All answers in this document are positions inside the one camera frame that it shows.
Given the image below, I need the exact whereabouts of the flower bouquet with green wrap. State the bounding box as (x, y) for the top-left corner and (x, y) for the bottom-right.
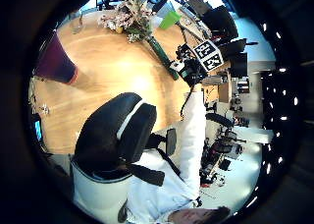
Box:
(97, 0), (181, 82)

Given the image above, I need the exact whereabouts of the computer monitor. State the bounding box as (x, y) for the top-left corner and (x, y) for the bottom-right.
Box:
(31, 113), (45, 143)

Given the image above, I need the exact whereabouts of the the person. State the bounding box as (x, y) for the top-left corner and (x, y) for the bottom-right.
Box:
(117, 84), (232, 224)

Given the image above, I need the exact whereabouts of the purple vase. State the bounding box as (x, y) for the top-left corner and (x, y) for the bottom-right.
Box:
(33, 30), (79, 85)

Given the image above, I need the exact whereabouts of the clear drinking glass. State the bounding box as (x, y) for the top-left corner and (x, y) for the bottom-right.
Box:
(68, 11), (87, 35)

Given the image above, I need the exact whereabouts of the white marker cube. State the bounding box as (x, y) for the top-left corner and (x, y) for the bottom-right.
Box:
(191, 39), (226, 73)

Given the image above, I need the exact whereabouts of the green cup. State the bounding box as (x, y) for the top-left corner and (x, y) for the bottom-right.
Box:
(158, 10), (183, 31)

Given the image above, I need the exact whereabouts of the black office chair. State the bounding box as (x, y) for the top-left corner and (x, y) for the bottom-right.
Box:
(219, 37), (259, 79)
(201, 5), (240, 44)

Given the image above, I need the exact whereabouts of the black glove strap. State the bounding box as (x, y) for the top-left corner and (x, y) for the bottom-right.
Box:
(126, 128), (183, 188)

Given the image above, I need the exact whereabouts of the black cable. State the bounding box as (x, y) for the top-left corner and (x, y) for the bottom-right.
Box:
(179, 83), (198, 120)

